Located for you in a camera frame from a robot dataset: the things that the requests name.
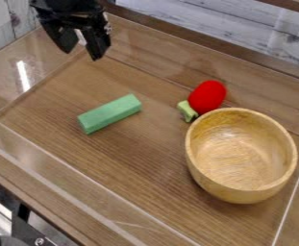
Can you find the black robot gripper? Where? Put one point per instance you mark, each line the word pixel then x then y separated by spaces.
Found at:
pixel 65 15

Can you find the green rectangular block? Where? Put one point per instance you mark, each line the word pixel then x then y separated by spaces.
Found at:
pixel 101 117

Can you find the light wooden bowl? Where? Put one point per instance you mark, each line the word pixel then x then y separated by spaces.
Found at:
pixel 241 155

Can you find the red plush ball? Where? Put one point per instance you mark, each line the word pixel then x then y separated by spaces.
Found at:
pixel 208 96

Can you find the small green block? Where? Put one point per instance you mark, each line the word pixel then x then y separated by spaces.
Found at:
pixel 189 113

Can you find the clear acrylic front barrier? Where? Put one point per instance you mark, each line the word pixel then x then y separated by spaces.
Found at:
pixel 86 211

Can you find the black table leg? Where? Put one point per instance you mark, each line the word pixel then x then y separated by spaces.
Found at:
pixel 21 217

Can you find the clear acrylic corner bracket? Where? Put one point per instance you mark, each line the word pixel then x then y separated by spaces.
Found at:
pixel 82 40

